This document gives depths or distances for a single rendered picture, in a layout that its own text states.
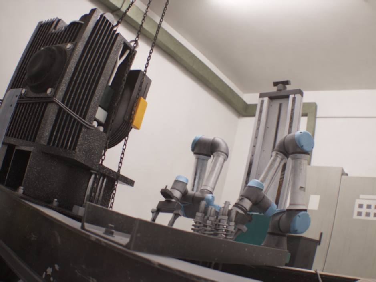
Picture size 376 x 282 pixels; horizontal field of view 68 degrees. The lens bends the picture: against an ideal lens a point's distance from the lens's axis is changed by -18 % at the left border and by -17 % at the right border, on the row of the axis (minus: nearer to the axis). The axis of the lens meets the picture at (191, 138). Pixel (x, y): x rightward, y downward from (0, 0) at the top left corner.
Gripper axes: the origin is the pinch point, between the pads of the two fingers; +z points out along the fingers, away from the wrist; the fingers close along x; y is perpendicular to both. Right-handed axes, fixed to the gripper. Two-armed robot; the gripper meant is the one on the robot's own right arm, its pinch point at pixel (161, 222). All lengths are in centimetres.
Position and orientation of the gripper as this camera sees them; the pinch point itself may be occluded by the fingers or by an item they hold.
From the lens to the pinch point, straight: 177.5
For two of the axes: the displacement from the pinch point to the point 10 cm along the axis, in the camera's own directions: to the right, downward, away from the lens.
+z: -3.5, 7.1, -6.2
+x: -8.1, 1.0, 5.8
